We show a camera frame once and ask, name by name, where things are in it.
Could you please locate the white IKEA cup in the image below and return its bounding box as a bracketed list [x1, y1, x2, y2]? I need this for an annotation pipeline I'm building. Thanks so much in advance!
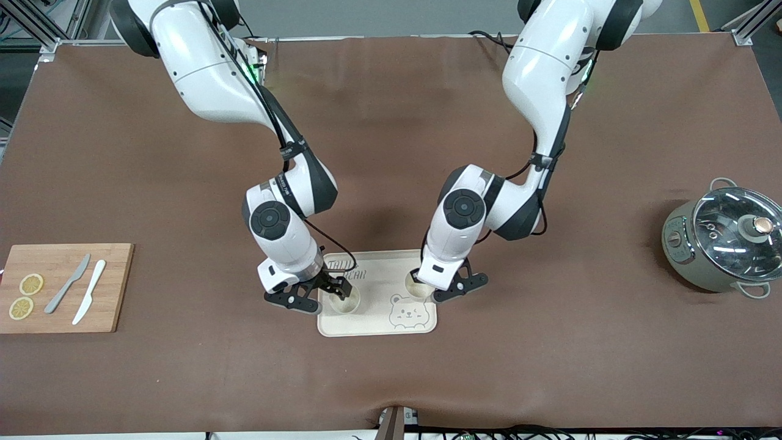
[406, 270, 436, 301]
[330, 284, 361, 315]

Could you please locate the cream tray with bear print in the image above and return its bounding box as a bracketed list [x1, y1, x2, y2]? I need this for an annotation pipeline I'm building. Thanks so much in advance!
[317, 249, 438, 337]

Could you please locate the brown table cover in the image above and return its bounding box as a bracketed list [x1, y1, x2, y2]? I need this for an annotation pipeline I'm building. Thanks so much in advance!
[0, 34, 782, 436]

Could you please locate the bamboo cutting board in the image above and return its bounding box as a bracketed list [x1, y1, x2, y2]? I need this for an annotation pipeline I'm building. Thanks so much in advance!
[0, 243, 135, 334]

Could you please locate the white plastic knife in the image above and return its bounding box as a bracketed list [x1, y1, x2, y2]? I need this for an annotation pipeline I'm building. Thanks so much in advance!
[71, 260, 107, 326]

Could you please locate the grey plastic knife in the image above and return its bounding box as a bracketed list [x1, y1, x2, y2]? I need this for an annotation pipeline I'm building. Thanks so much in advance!
[44, 254, 92, 315]

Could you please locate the grey-green cooking pot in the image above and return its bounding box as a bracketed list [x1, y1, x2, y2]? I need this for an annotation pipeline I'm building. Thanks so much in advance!
[662, 177, 782, 300]

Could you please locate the glass pot lid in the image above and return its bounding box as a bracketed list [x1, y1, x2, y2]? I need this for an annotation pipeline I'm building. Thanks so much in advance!
[693, 186, 782, 276]

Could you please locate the grey table clamp bracket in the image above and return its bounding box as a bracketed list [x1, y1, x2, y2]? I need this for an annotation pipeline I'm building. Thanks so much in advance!
[378, 405, 420, 440]

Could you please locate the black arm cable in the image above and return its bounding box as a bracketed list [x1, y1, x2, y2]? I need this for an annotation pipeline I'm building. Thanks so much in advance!
[195, 0, 358, 276]
[473, 49, 602, 245]

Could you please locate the black base cable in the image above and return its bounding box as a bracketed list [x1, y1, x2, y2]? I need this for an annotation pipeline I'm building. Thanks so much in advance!
[469, 29, 515, 53]

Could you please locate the aluminium frame profile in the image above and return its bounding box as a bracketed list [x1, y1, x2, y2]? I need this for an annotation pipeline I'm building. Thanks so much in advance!
[721, 0, 782, 47]
[0, 0, 114, 57]

